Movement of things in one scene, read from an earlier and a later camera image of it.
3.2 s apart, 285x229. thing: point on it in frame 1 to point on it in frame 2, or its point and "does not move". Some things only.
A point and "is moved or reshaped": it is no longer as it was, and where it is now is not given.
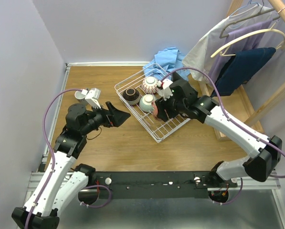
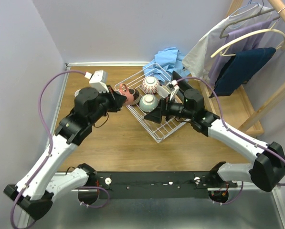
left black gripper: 108,117 to 114,100
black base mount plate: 172,184 does not move
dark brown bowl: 131,95 does not move
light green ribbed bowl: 145,103 does not move
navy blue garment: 240,68 does not move
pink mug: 154,110 is moved or reshaped
